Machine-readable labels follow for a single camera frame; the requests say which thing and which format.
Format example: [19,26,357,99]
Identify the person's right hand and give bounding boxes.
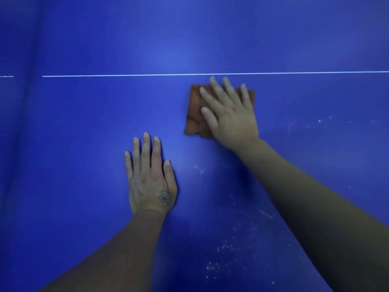
[199,76,259,152]

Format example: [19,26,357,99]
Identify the person's left hand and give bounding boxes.
[125,132,178,216]

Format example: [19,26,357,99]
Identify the orange cleaning cloth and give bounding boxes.
[184,84,256,139]

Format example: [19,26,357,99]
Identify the person's right forearm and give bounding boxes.
[233,138,389,292]

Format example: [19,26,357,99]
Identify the person's left forearm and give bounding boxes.
[39,209,167,292]

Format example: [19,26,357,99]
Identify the scattered white crumbs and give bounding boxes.
[194,163,292,286]

